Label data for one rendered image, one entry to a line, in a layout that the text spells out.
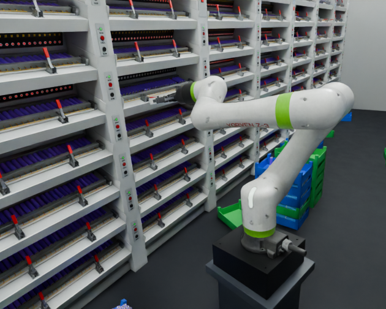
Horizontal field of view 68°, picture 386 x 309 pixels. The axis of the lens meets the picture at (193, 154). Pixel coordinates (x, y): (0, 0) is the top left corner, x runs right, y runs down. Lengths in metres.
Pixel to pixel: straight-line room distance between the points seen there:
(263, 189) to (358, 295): 0.80
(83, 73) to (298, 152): 0.89
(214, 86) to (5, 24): 0.72
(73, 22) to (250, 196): 0.92
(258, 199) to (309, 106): 0.37
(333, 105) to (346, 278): 1.05
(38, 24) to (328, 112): 0.98
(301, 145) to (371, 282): 0.88
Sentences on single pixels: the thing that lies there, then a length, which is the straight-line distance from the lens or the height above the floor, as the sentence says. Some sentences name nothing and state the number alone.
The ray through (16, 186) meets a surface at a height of 0.71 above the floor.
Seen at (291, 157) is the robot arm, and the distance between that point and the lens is 1.14.
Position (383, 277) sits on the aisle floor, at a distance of 1.81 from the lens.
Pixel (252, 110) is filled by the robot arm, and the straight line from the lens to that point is 0.97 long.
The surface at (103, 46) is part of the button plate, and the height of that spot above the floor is 1.16.
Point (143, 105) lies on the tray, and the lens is 1.45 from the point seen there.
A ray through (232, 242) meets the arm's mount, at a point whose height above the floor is 0.38.
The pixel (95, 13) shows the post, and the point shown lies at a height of 1.28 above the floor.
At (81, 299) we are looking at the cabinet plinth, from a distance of 1.62.
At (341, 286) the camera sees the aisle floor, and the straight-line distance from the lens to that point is 1.68.
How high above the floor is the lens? 1.15
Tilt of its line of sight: 21 degrees down
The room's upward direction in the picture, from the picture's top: 4 degrees counter-clockwise
